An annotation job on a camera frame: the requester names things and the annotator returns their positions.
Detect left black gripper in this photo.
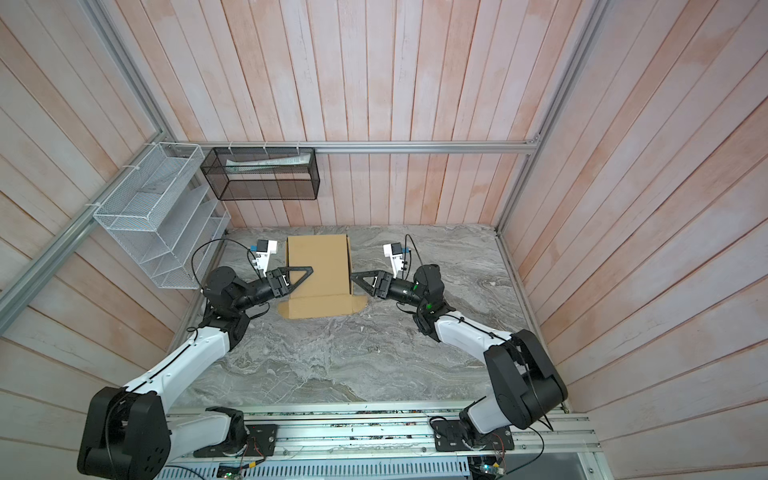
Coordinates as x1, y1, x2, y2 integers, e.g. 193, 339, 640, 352
233, 267, 313, 312

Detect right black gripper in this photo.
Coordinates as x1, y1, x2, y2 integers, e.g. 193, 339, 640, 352
354, 273, 427, 311

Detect brown cardboard box sheet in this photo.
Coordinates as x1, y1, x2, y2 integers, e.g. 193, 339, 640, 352
278, 234, 368, 320

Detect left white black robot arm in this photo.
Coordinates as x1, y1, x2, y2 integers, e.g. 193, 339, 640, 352
77, 266, 313, 479

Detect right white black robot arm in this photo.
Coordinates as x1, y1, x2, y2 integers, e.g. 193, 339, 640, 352
350, 264, 568, 449

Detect paper sheet in basket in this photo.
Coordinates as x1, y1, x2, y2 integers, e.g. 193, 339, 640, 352
225, 154, 312, 175

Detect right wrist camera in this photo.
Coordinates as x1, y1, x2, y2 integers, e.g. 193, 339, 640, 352
383, 242, 408, 279

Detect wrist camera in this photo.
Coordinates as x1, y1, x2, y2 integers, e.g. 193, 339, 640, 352
248, 239, 278, 277
383, 242, 408, 279

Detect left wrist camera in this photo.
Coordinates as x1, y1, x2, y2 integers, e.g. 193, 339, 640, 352
248, 239, 278, 277

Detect black wire mesh basket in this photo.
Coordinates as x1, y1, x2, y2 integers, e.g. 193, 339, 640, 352
201, 146, 321, 201

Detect white wire mesh shelf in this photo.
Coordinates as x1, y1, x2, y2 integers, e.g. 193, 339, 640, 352
94, 143, 231, 290

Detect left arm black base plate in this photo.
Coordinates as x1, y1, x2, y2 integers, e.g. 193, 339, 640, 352
193, 424, 278, 458

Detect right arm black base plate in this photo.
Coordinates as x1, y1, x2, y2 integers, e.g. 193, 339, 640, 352
428, 416, 515, 453

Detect aluminium frame rail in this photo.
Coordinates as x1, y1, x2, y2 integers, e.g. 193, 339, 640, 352
197, 140, 538, 154

